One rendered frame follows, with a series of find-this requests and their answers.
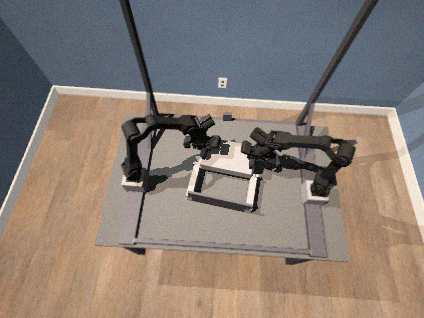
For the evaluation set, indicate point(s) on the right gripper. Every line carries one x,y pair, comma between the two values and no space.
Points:
210,142

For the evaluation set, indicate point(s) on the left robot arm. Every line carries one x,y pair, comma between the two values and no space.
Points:
285,140

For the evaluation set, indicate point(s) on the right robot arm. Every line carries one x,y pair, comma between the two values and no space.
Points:
186,124

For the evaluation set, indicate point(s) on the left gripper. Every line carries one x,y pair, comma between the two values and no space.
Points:
247,149

